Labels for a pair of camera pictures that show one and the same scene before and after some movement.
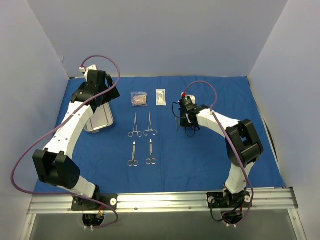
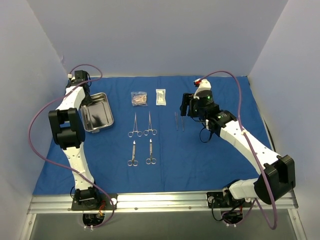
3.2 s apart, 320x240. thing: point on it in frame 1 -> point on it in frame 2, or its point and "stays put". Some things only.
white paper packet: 160,97 stays put
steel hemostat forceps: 139,133 stays put
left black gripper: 110,89 -> 87,99
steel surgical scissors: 151,160 stays put
